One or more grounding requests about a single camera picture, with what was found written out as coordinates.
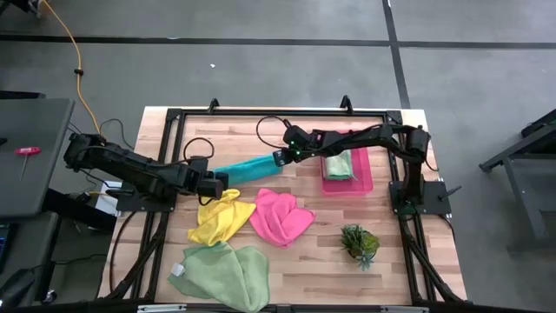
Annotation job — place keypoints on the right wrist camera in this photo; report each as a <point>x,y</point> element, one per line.
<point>296,137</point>

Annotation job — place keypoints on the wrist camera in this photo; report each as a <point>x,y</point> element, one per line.
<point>199,164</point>
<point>296,137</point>

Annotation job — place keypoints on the yellow microfiber towel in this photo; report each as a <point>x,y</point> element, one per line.
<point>217,221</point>

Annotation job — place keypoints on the black aluminium table frame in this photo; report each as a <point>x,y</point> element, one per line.
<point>243,113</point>

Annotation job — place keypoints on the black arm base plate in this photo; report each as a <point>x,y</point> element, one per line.
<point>434,197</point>
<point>143,205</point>

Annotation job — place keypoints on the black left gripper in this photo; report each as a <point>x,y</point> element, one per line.
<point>195,182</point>

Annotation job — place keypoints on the light green microfiber towel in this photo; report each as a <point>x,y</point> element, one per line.
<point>339,167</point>
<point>217,274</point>

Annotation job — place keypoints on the grey metal stand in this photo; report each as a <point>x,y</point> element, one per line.
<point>493,165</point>

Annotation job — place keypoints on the white box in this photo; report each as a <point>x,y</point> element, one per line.
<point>106,204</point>

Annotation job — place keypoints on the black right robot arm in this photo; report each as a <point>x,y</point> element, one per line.
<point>369,135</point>

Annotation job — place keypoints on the teal microfiber towel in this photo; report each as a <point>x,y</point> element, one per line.
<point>247,170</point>

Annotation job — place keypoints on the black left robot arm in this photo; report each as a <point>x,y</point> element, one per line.
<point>121,163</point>

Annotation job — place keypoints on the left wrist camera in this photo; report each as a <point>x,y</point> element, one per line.
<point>199,164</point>

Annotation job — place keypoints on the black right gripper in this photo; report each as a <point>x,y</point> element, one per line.
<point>302,155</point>

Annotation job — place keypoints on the potted succulent plant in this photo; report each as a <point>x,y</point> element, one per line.
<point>359,245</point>

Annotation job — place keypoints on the pink microfiber towel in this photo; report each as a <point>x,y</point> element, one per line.
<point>278,217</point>

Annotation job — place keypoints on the pink translucent plastic bin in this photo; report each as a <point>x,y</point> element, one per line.
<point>362,178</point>

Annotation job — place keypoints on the grey side table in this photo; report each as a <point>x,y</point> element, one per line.
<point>43,130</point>

